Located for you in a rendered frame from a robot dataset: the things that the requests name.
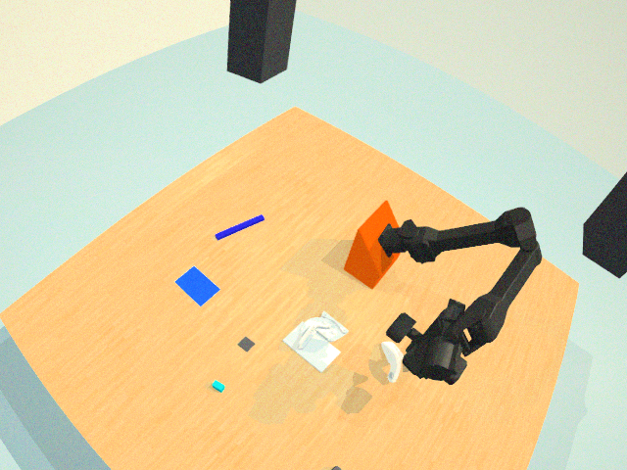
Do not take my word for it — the small cyan block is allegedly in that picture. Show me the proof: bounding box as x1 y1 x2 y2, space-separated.
213 380 225 393

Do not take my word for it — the blue flat rectangular plate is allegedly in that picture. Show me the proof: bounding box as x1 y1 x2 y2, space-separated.
175 265 220 306

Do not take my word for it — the blue flat bar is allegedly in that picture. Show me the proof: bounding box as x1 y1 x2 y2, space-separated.
215 214 265 240

